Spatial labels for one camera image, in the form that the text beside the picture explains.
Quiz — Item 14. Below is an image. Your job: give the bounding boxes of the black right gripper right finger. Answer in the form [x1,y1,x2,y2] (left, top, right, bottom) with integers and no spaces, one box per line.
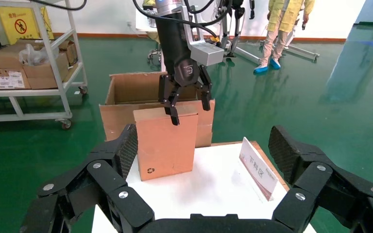
[268,125,373,233]

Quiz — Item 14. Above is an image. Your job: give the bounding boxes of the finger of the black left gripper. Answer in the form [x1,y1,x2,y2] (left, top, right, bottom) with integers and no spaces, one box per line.
[158,74,183,126]
[195,65,213,112]

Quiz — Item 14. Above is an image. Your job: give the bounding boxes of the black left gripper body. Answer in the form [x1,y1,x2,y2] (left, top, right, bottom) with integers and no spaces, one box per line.
[155,13,206,88]

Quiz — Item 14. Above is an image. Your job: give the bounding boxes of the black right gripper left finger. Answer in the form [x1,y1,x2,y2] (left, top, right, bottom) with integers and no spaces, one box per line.
[19,123,155,233]

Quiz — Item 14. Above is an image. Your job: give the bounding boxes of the small cardboard box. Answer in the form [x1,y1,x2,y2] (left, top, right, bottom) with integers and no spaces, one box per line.
[133,104,199,182]

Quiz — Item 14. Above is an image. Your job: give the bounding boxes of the large open cardboard box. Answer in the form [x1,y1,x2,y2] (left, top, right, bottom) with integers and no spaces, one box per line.
[99,71,216,149]

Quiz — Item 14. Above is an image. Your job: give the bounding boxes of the small open cardboard carton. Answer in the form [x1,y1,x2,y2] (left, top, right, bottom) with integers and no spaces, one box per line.
[57,40,79,67]

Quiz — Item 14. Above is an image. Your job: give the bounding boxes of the big plain cardboard box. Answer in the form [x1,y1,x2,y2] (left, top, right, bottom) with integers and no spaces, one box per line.
[0,40,70,90]

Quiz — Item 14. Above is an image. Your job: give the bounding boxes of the acrylic table sign red white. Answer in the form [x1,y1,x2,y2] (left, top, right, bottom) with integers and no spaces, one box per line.
[238,137,279,202]

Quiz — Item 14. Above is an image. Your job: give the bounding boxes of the black humanoid robot on stand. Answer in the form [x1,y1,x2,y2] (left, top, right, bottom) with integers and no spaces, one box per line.
[215,0,266,65]

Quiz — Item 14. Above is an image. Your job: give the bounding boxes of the white humanoid robot on stand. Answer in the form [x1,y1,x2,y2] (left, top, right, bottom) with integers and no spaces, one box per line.
[283,19,321,62]

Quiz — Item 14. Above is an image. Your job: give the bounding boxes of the person in yellow coat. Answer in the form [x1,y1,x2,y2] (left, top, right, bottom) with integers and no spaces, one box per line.
[253,0,316,74]

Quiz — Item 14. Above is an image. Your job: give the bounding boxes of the white wheeled shelf cart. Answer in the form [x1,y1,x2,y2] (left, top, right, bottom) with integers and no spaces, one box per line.
[0,0,88,130]

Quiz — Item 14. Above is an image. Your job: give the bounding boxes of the yellow folded floor sign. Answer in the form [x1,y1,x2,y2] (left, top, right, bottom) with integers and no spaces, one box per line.
[39,6,54,41]

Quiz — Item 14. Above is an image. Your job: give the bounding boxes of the clear plastic bag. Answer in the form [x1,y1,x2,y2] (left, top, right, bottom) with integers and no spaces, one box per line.
[18,43,60,67]

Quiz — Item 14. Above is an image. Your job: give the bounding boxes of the yellow no-entry warning sign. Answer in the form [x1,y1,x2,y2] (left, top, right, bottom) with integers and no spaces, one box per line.
[0,6,41,45]

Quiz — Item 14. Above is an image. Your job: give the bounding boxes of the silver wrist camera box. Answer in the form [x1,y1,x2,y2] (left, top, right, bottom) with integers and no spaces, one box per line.
[180,5,225,67]

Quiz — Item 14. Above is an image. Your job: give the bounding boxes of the white pedestal table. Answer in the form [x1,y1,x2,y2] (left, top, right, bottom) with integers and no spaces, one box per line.
[136,8,168,72]

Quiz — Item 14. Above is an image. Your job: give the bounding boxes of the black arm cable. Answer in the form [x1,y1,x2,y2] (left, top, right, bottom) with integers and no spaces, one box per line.
[132,0,221,42]

